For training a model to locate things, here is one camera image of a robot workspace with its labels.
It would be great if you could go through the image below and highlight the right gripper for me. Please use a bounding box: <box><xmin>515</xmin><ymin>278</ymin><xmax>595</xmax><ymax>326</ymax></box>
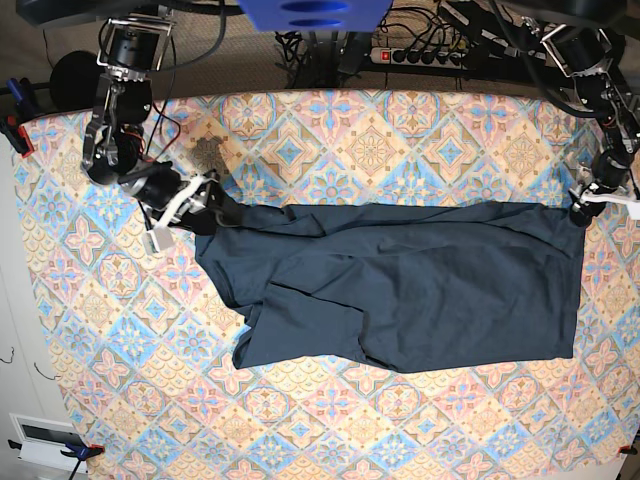
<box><xmin>122</xmin><ymin>164</ymin><xmax>240</xmax><ymax>235</ymax></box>

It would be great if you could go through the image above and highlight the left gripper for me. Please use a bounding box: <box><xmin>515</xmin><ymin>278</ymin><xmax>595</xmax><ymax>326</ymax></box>
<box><xmin>569</xmin><ymin>149</ymin><xmax>630</xmax><ymax>227</ymax></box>

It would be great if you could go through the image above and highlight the dark navy t-shirt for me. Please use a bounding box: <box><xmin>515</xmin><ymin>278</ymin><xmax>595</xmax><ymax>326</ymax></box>
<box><xmin>195</xmin><ymin>202</ymin><xmax>586</xmax><ymax>374</ymax></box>

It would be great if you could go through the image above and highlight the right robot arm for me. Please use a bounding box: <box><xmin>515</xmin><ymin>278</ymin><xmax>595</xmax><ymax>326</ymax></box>
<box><xmin>16</xmin><ymin>1</ymin><xmax>242</xmax><ymax>235</ymax></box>

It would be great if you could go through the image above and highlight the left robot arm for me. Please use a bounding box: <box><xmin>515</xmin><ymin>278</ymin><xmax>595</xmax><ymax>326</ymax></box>
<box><xmin>489</xmin><ymin>1</ymin><xmax>639</xmax><ymax>227</ymax></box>

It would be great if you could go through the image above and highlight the patterned colourful tablecloth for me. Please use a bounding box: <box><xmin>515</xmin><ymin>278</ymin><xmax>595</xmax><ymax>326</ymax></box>
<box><xmin>11</xmin><ymin>91</ymin><xmax>639</xmax><ymax>479</ymax></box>

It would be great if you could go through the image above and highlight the black round stool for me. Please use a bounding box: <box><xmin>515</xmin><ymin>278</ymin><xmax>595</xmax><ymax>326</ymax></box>
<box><xmin>49</xmin><ymin>50</ymin><xmax>103</xmax><ymax>112</ymax></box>

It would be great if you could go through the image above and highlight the red black clamp upper left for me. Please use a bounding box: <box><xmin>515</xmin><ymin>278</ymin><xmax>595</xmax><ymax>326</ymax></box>
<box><xmin>1</xmin><ymin>77</ymin><xmax>36</xmax><ymax>158</ymax></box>

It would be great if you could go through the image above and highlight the blue clamp lower left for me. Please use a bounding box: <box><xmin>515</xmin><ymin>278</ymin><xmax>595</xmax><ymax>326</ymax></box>
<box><xmin>7</xmin><ymin>440</ymin><xmax>105</xmax><ymax>473</ymax></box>

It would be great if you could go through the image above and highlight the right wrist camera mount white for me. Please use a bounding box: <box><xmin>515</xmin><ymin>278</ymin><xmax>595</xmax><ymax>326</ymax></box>
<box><xmin>143</xmin><ymin>170</ymin><xmax>222</xmax><ymax>254</ymax></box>

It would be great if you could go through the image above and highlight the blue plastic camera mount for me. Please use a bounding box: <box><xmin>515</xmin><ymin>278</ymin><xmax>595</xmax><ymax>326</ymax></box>
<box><xmin>238</xmin><ymin>0</ymin><xmax>392</xmax><ymax>33</ymax></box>

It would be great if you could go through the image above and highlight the white power strip red switch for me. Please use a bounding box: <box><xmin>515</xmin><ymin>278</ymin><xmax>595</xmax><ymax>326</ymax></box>
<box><xmin>369</xmin><ymin>47</ymin><xmax>463</xmax><ymax>69</ymax></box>

